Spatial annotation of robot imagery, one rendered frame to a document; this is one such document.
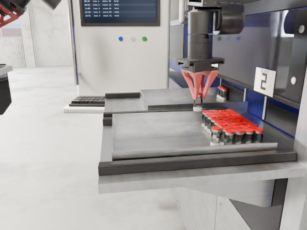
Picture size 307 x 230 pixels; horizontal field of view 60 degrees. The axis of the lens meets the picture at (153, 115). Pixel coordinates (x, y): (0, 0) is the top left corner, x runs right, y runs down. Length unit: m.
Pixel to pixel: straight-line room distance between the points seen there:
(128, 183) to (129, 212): 1.40
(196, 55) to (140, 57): 0.81
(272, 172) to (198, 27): 0.34
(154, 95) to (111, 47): 0.44
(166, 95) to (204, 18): 0.55
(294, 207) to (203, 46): 0.40
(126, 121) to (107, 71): 0.71
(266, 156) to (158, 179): 0.23
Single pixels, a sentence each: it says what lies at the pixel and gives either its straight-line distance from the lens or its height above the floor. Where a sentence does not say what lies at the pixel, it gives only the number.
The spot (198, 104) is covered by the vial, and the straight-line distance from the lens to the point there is 0.66.
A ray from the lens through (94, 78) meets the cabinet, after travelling 1.47.
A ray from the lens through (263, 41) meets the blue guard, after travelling 0.72.
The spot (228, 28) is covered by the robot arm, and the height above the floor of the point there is 1.14.
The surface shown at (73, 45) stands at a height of 1.08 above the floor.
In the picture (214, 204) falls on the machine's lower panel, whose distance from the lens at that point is 1.11.
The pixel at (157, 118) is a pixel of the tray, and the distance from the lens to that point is 0.77.
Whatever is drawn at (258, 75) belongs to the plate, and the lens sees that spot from 0.73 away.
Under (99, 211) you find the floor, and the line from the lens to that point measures 1.92.
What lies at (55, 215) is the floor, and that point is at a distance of 1.96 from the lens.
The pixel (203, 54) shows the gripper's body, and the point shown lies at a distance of 0.63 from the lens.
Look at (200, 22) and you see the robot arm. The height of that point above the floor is 1.15.
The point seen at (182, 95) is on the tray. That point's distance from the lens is 1.13.
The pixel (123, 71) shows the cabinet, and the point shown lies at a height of 0.94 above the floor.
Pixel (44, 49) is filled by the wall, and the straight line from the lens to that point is 10.85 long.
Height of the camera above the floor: 1.13
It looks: 17 degrees down
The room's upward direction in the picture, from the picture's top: straight up
